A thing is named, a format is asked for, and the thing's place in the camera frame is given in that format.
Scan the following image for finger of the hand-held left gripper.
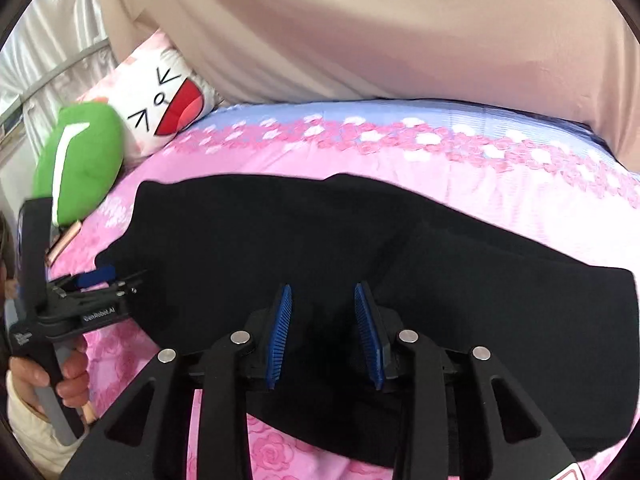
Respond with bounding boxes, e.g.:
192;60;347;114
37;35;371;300
50;267;119;294
59;270;150;306

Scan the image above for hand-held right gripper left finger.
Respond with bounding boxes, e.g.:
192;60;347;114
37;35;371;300
60;284;293;480

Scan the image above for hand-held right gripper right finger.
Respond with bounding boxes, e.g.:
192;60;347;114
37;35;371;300
354;281;581;480

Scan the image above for black pants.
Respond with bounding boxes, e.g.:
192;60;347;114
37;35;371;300
95;172;640;466

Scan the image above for person's left forearm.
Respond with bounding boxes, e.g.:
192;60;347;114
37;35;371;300
5;375;87;477

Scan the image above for person's left hand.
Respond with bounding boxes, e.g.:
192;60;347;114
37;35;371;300
10;344;92;412

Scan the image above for rose gold phone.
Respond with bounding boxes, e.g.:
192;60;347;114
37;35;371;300
44;221;84;267

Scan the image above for green plush toy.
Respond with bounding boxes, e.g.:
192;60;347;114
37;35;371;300
32;101;125;227

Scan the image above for pink floral bed sheet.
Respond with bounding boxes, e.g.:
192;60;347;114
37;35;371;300
47;30;640;480

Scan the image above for white cartoon face pillow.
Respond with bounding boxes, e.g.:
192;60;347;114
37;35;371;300
107;45;221;158

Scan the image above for white curtain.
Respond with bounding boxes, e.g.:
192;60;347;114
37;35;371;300
0;0;121;161

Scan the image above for beige padded headboard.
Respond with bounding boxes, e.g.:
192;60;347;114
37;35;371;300
95;0;640;171

